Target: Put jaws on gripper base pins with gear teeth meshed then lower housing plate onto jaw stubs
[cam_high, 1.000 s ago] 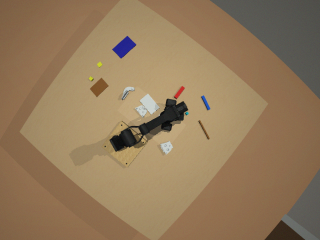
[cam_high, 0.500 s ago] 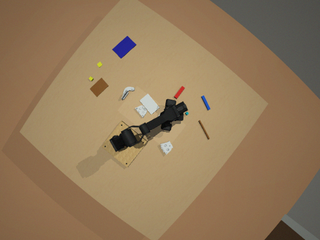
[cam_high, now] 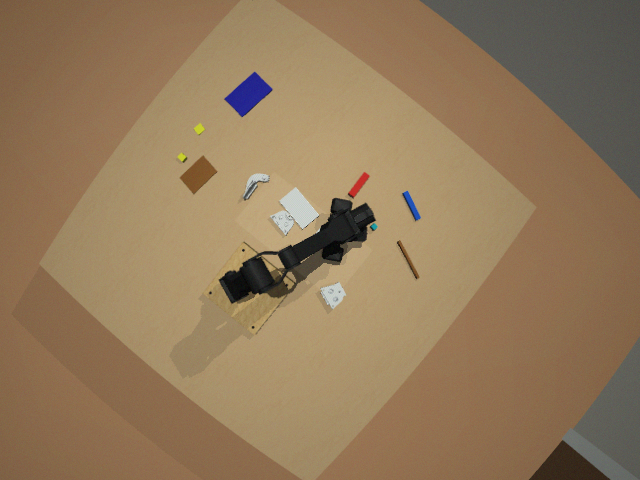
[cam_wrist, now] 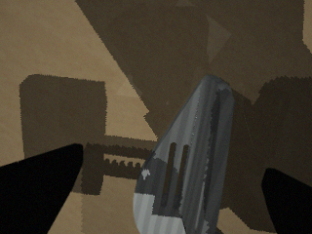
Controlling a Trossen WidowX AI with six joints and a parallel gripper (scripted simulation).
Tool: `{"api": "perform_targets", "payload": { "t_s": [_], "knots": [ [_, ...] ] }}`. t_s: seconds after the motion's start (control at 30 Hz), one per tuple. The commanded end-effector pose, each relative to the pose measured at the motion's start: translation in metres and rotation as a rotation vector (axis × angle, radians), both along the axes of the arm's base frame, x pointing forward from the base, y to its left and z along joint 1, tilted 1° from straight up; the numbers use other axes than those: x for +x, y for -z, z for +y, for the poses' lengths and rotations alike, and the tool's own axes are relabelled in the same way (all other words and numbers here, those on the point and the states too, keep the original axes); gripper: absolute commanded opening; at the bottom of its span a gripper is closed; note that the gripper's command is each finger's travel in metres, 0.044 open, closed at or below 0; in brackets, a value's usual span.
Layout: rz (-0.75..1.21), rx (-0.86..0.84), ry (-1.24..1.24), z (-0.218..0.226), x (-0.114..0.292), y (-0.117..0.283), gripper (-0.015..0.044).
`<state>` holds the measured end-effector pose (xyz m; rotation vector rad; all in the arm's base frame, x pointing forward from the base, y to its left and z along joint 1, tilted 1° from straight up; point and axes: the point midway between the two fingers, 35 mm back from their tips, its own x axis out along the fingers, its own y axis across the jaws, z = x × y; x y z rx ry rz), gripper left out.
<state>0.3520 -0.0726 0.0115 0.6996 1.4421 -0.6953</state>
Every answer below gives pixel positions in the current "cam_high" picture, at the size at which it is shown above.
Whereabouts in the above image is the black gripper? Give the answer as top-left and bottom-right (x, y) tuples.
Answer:
(322, 198), (353, 262)

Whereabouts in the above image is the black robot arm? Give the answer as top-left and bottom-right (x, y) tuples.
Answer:
(218, 202), (376, 304)

